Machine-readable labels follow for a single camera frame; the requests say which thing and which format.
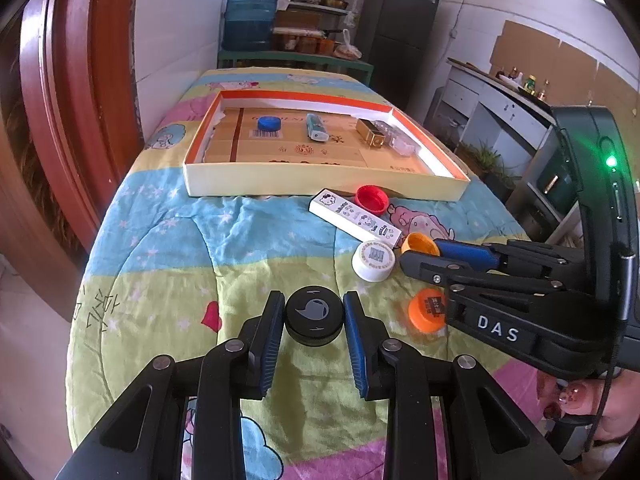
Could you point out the red-brown wooden door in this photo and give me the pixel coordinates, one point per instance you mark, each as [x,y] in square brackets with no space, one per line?
[60,135]

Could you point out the teal kitchen appliance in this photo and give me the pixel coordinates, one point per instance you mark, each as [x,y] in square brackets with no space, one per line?
[552,182]

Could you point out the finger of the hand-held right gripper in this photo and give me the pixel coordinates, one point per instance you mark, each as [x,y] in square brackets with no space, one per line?
[465,252]
[425,269]

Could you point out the black bottle cap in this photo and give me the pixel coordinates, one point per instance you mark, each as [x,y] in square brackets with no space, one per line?
[315,315]

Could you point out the green low table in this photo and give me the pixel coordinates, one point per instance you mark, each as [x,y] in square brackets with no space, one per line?
[295,57]

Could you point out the kitchen counter with cabinets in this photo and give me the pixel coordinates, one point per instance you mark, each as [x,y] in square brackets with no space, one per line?
[495,110]

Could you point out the gold box with clear lid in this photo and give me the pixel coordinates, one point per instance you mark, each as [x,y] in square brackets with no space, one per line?
[372,134]

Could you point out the potted plant in dark pot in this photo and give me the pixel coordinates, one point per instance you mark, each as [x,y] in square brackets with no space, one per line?
[502,182]

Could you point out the person's right hand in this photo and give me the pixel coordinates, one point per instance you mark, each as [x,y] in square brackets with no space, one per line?
[575,396]

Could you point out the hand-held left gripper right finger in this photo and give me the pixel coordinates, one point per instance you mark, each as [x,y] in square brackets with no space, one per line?
[360,355]

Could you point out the yellow-green bottle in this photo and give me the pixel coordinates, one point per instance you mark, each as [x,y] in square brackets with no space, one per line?
[530,82]

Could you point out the teal lighter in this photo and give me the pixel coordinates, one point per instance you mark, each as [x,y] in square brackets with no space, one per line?
[316,127]

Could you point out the potted plant in brown box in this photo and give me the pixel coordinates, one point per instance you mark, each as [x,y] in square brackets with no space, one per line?
[485,160]

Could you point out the red bottle cap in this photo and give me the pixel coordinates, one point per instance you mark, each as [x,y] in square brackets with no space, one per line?
[372,199]

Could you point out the cardboard sheet on wall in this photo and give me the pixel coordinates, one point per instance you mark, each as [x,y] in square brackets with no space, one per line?
[540,50]

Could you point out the plastic bag of food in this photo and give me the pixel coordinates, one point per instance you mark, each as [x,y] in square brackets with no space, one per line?
[347,50]

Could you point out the plain orange bottle cap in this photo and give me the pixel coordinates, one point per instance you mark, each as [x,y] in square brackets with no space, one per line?
[419,243]

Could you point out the blue bottle cap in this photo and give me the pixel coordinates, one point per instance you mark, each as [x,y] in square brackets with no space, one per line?
[268,123]

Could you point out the shallow cardboard tray box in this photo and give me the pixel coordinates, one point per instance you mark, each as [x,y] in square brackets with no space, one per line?
[300,160]

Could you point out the white cartoon print lighter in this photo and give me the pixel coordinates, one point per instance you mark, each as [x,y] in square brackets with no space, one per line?
[355,215]

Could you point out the cartoon printed blanket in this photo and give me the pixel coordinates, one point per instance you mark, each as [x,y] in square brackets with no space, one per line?
[200,260]

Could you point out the blue water jug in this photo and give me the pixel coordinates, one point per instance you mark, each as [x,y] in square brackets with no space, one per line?
[250,17]

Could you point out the white metal shelf rack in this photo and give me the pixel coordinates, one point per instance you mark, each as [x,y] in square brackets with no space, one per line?
[320,7]

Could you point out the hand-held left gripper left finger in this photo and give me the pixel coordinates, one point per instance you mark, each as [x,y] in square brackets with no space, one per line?
[262,355]

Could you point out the orange bottle cap with label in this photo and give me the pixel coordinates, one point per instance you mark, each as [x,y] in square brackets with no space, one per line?
[425,312]

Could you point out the white bottle cap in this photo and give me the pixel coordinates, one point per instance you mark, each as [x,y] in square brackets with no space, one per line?
[373,260]

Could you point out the dark grey refrigerator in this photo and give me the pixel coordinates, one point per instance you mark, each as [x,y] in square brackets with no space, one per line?
[395,35]

